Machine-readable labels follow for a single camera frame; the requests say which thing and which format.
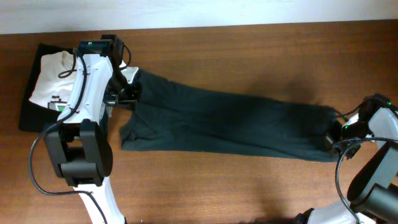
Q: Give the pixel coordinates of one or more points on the folded white t-shirt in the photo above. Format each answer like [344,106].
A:
[50,91]

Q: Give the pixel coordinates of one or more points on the folded black garment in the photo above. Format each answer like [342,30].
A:
[33,118]

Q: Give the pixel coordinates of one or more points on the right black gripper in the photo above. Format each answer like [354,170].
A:
[334,139]

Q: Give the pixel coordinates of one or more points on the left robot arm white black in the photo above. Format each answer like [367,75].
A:
[78,149]

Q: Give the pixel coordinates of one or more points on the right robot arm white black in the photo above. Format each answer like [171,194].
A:
[372,195]

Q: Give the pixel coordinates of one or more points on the dark green t-shirt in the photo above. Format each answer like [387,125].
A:
[170,116]

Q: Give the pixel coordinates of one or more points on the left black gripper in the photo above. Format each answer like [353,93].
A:
[125,94]

